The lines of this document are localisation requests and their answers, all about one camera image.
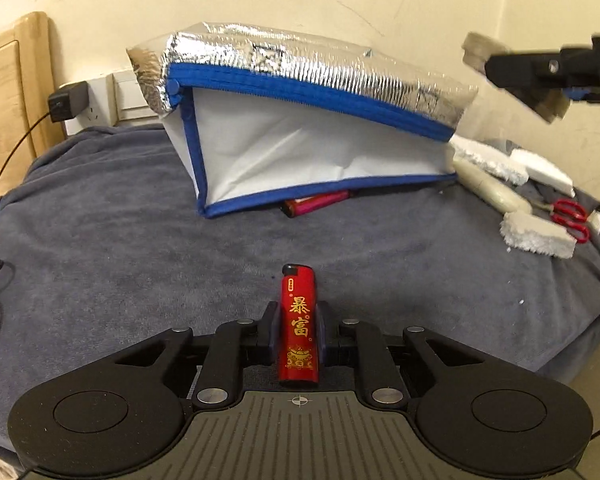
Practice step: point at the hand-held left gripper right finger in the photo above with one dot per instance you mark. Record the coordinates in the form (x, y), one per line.
(324, 332)

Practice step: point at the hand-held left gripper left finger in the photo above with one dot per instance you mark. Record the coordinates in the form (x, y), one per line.
(271, 332)

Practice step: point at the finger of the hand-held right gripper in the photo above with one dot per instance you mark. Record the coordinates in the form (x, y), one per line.
(530, 69)
(577, 94)

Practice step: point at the red lighter with gold print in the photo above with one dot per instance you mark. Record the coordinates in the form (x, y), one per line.
(298, 325)

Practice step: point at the silver foil insulated bag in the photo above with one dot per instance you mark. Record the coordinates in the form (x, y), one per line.
(305, 145)

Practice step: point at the cream cylindrical tube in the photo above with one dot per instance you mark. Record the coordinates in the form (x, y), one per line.
(485, 185)

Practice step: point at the small white foam piece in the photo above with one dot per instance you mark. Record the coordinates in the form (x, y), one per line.
(595, 221)

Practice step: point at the pink red lighter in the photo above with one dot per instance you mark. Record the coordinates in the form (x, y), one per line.
(312, 204)

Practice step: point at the grey-blue blanket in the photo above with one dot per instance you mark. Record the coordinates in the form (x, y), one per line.
(130, 260)

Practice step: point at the black power adapter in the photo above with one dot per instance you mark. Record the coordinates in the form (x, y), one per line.
(67, 102)

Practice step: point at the wooden headboard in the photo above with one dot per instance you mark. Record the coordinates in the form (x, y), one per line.
(5, 85)

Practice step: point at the white wall switch plate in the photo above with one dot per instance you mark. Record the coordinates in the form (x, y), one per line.
(130, 97)

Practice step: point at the white wall socket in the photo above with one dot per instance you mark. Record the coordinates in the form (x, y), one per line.
(97, 110)

